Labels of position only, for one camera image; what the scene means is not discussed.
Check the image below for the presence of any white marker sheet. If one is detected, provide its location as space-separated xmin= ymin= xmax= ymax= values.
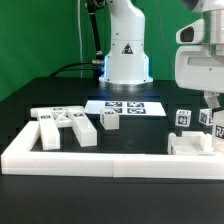
xmin=84 ymin=100 xmax=166 ymax=117

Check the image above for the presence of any white tagged cube left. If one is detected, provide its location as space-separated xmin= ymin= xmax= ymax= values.
xmin=175 ymin=109 xmax=191 ymax=127

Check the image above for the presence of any white chair seat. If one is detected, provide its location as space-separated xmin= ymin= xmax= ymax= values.
xmin=167 ymin=131 xmax=215 ymax=156

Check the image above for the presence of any white tagged cube right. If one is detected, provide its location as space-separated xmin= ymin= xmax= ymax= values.
xmin=199 ymin=109 xmax=213 ymax=126

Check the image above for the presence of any white chair back frame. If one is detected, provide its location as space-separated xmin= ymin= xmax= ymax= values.
xmin=30 ymin=106 xmax=97 ymax=150

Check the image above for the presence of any white tagged cube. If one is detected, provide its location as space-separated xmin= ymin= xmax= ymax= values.
xmin=175 ymin=109 xmax=191 ymax=127
xmin=199 ymin=109 xmax=213 ymax=126

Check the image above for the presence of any white thin cable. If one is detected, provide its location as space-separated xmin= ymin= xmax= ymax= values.
xmin=77 ymin=0 xmax=84 ymax=79

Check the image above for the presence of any white U-shaped boundary frame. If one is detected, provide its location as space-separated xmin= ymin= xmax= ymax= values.
xmin=1 ymin=121 xmax=224 ymax=180

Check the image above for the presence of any black cable bundle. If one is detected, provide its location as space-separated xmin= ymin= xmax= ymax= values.
xmin=49 ymin=0 xmax=107 ymax=78

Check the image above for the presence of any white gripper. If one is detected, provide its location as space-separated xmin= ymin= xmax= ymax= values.
xmin=175 ymin=18 xmax=224 ymax=109

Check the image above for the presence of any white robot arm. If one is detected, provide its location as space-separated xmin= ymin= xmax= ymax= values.
xmin=86 ymin=0 xmax=224 ymax=109

